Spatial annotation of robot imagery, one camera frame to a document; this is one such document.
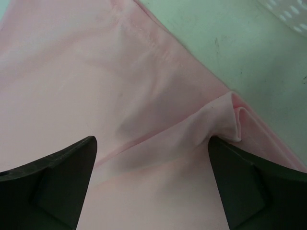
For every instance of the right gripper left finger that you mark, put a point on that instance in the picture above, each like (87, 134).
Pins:
(49, 193)

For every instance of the white perforated plastic basket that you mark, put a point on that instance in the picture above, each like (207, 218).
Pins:
(293, 13)

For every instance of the pink t-shirt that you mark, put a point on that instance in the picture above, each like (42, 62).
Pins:
(108, 68)

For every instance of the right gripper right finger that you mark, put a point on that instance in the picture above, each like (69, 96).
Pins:
(258, 194)

